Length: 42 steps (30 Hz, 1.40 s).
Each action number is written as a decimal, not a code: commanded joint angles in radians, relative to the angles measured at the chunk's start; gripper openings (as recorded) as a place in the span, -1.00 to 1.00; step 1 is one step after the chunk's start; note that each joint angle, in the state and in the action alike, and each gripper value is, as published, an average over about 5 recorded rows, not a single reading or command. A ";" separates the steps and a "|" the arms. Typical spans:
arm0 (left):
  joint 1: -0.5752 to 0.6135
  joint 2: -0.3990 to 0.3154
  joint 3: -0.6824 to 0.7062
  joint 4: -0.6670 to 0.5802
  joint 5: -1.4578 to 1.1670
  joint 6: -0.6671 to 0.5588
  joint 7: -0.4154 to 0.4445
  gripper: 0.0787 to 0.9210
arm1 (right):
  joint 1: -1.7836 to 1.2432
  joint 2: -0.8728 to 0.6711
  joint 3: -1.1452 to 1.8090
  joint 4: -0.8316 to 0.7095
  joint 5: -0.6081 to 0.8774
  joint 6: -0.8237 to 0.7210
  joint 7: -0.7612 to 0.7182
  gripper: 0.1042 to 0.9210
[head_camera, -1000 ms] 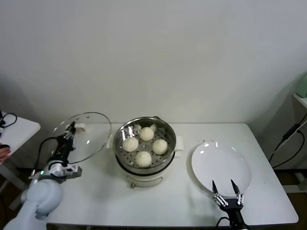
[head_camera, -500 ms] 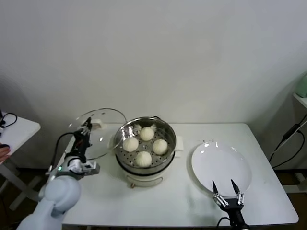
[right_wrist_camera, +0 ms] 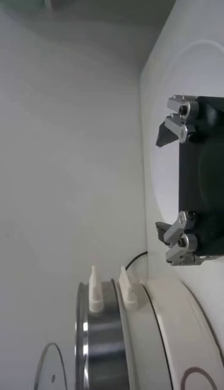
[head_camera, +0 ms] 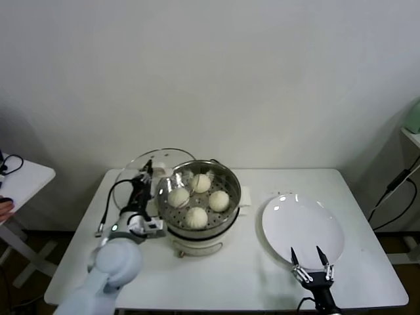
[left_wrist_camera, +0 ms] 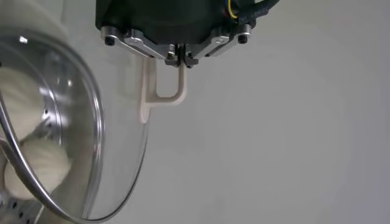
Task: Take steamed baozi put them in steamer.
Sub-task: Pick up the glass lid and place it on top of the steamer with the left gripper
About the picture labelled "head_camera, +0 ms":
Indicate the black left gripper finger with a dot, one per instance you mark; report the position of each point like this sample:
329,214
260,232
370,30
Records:
141,178
149,167

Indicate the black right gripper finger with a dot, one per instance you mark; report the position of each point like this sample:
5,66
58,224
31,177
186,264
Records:
321,256
294,257

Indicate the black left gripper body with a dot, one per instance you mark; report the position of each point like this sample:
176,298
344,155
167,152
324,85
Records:
138,197

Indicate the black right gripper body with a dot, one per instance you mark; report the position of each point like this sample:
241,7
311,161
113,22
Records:
318,282

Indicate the white steamed baozi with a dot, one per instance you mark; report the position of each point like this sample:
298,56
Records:
197,218
219,201
178,197
201,183

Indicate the perforated steel steamer basket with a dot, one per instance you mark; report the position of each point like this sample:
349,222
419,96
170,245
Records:
231,193

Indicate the person's bare hand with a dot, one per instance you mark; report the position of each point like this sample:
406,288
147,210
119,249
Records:
5,208

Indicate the white round plate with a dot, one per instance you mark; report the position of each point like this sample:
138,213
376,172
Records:
302,226

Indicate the cream electric cooking pot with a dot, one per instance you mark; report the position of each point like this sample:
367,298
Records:
197,246

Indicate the white table base foot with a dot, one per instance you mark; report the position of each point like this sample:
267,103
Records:
410,243

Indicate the white side table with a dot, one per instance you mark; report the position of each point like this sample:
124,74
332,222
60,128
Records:
26,183

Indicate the white shelf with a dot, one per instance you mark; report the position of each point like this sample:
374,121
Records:
414,136

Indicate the pale green appliance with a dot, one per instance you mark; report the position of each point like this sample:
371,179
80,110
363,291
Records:
414,118

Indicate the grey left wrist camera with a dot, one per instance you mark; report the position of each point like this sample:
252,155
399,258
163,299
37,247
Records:
154,227

